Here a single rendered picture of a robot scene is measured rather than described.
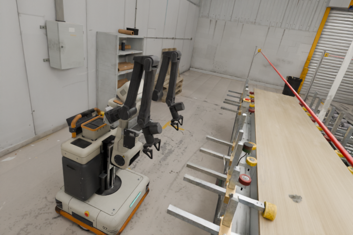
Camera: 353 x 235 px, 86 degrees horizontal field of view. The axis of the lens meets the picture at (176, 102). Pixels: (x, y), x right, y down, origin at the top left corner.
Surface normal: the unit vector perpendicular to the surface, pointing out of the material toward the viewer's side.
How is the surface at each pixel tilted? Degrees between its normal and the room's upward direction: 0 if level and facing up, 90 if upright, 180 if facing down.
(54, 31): 90
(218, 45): 90
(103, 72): 90
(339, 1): 90
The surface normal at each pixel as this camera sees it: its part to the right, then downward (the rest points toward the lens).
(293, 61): -0.35, 0.29
